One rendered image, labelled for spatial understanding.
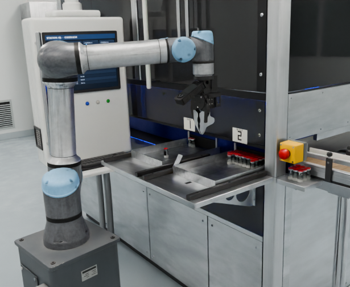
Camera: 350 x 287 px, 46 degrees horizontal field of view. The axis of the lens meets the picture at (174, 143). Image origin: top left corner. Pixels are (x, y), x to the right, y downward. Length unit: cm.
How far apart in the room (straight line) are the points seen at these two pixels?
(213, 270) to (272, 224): 53
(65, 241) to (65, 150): 30
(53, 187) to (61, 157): 16
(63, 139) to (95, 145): 86
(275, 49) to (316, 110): 36
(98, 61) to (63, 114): 25
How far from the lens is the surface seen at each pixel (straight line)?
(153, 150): 205
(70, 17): 221
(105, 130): 229
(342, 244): 177
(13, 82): 683
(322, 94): 182
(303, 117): 173
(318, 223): 201
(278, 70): 158
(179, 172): 168
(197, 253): 222
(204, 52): 144
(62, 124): 143
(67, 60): 127
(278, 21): 158
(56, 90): 141
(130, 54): 127
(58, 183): 133
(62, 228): 137
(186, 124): 201
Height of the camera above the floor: 143
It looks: 14 degrees down
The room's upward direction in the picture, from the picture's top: 2 degrees counter-clockwise
